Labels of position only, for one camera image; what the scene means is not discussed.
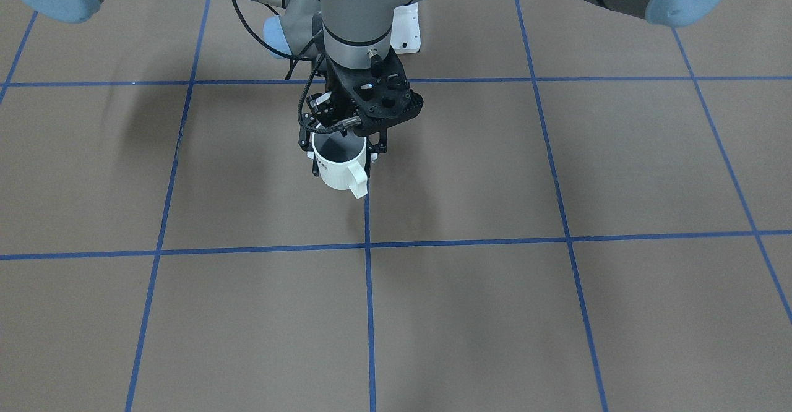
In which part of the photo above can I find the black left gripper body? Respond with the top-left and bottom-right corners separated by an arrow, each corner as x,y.
306,92 -> 347,129

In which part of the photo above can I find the white mug with HOME text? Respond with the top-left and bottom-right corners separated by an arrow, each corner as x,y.
309,131 -> 368,199

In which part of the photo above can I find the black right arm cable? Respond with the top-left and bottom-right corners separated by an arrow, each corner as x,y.
229,0 -> 329,82

